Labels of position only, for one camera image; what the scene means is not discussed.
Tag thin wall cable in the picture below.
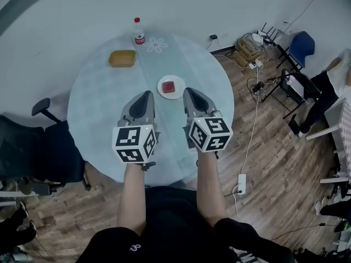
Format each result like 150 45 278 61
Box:
285 0 323 32

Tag cardboard box of cables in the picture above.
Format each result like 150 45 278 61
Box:
235 37 267 67

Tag long white cable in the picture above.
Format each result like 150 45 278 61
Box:
233 64 261 221

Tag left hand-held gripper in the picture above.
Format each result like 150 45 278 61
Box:
111 90 161 164

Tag white table with checkered cloth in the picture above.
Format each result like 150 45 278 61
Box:
305 97 351 185

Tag clear bottle with red cap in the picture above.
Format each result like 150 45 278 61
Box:
133 17 145 46

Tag blue chair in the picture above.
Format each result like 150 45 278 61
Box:
276 31 315 71

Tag yellow rectangular box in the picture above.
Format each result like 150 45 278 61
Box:
108 50 137 68

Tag black office chair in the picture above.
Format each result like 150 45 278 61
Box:
0 97 91 197

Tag black folding chair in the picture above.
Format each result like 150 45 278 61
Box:
262 68 321 120

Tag round table with blue tablecloth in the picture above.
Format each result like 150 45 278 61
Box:
67 33 235 187

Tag black box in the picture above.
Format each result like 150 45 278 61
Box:
287 113 304 136

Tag person's black shorts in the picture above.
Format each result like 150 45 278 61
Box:
78 218 296 263

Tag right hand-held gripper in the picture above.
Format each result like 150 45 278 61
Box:
183 87 234 158

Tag white plate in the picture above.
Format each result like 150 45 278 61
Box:
157 75 185 100

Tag person's right forearm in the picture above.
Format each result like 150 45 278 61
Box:
195 151 228 228

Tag person's black shirt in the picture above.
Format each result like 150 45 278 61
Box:
142 186 220 263

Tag person's left forearm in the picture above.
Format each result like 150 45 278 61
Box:
117 162 148 235

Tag person's white shoe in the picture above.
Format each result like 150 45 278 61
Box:
230 247 254 263

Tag black router with antennas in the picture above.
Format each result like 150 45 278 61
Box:
257 22 278 42

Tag white laptop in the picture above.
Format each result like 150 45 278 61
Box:
287 74 305 98

